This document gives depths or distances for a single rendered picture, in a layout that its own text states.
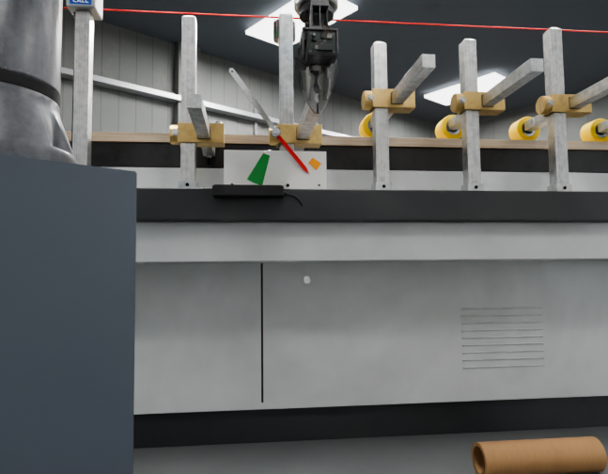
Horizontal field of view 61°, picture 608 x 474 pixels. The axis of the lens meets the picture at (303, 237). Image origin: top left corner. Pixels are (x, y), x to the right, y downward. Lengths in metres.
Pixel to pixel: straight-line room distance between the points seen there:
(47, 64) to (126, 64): 5.93
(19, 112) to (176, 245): 0.77
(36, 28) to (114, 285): 0.29
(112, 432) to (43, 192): 0.25
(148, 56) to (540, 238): 5.77
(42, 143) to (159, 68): 6.17
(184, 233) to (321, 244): 0.35
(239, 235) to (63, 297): 0.81
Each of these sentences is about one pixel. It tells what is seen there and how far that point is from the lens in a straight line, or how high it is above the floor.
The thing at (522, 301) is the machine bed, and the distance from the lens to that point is 1.73.
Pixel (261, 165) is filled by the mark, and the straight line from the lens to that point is 1.31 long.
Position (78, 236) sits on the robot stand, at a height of 0.53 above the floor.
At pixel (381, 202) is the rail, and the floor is 0.67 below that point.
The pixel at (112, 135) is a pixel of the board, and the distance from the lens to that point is 1.60.
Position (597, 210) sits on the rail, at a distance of 1.58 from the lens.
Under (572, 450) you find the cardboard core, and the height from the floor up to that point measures 0.06.
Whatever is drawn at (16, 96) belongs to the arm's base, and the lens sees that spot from 0.63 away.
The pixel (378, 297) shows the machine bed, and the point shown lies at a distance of 1.56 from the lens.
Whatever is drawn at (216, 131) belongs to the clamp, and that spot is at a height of 0.85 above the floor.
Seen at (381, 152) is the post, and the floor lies 0.80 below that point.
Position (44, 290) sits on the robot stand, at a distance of 0.55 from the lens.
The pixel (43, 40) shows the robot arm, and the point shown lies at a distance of 0.67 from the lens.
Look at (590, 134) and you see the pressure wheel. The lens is 1.93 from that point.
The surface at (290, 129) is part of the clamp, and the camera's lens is 1.34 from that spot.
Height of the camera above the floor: 0.49
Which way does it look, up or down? 4 degrees up
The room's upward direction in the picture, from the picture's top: 1 degrees counter-clockwise
